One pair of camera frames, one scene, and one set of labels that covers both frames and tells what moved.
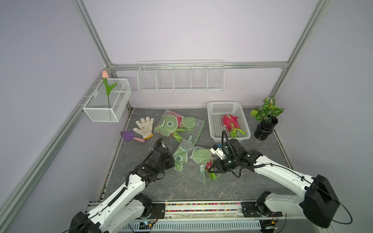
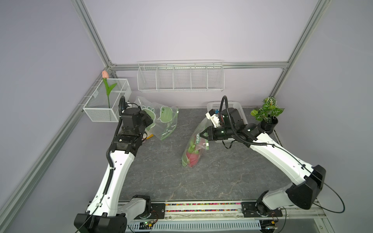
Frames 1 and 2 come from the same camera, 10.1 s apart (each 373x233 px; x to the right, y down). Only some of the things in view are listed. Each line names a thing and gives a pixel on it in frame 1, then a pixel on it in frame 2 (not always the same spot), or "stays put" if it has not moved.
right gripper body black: x=225 y=164 → x=221 y=133
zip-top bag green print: x=191 y=161 → x=164 y=117
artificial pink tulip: x=105 y=75 stays put
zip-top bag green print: x=179 y=127 → x=195 y=144
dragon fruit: x=180 y=126 → x=193 y=156
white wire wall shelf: x=204 y=75 stays put
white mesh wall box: x=96 y=107 stays put
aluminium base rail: x=211 y=210 stays put
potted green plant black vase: x=267 y=115 stays put
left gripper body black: x=168 y=163 → x=146 y=121
